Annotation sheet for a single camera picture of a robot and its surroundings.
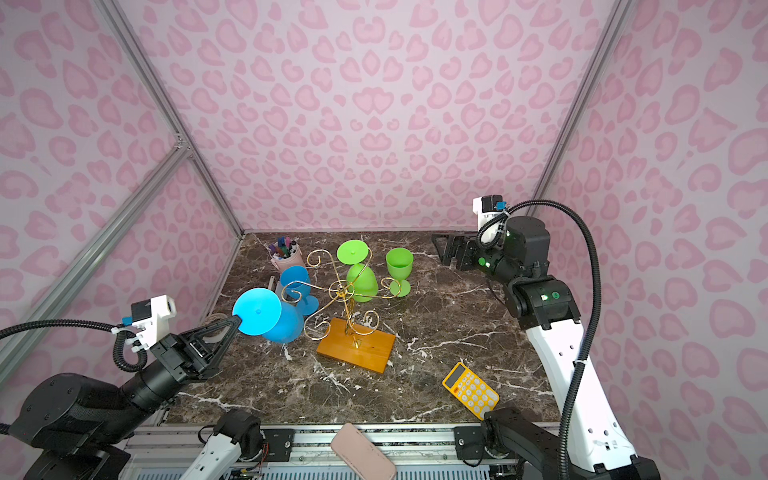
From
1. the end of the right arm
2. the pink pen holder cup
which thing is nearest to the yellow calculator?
the end of the right arm

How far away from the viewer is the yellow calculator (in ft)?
2.62

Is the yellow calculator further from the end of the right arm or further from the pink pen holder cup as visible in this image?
the pink pen holder cup
